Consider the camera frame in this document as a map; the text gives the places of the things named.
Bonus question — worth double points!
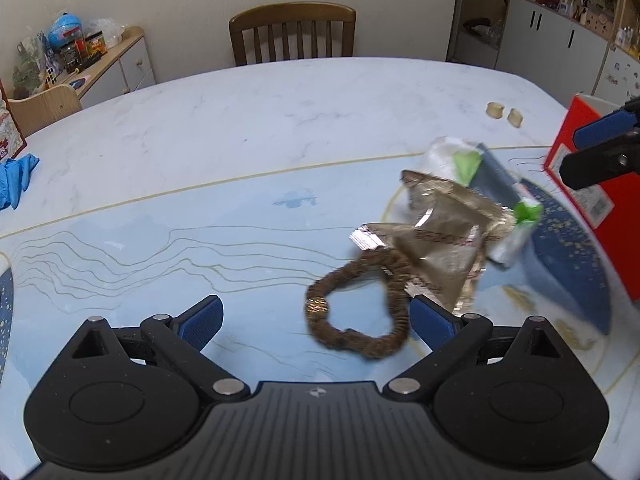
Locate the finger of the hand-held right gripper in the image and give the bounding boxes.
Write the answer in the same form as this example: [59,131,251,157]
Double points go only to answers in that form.
[572,99,640,151]
[559,132,640,191]

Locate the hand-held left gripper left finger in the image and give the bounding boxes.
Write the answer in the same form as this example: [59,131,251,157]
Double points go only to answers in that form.
[72,295,251,401]

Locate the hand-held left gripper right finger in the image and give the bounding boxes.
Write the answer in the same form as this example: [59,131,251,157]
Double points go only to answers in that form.
[385,295,576,401]

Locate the gold clear snack packet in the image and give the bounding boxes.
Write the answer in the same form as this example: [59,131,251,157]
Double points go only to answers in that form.
[401,170,516,241]
[350,222,488,313]

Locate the brown fabric scrunchie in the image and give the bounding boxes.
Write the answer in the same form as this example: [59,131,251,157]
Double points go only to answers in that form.
[303,247,411,361]

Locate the red and white cardboard box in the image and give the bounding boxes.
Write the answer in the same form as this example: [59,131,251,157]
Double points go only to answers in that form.
[544,92,640,303]

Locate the white sticker-covered cabinet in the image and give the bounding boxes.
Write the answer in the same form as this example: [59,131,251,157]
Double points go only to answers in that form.
[592,45,640,106]

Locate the white green plastic packet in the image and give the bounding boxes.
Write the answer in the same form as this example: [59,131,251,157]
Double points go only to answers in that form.
[420,135,543,268]

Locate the open wooden shelf unit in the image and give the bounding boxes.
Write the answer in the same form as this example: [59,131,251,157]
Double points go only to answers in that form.
[447,0,516,68]

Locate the blue rubber gloves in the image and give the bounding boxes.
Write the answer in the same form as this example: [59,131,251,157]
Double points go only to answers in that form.
[0,154,41,211]

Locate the wooden top side cabinet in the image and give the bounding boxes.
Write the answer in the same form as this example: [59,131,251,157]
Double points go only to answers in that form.
[75,27,157,108]

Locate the small light wooden chair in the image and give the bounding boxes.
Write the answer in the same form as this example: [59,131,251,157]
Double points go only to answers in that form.
[7,84,83,136]

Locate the red printed box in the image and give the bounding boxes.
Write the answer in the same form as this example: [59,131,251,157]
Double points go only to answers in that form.
[0,80,28,161]

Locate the jar with orange label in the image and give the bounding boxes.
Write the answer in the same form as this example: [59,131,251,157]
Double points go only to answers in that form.
[82,32,108,59]

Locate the slatted wooden chair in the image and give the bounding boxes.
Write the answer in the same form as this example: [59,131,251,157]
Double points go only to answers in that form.
[229,2,357,67]

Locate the clear plastic bag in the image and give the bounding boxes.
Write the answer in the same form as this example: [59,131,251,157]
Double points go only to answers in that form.
[87,19,129,46]

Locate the blue globe ball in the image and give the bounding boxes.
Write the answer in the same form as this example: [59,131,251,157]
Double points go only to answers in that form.
[48,11,84,48]

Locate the white cabinet with black handles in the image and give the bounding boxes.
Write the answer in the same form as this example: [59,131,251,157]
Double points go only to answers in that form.
[495,0,608,96]

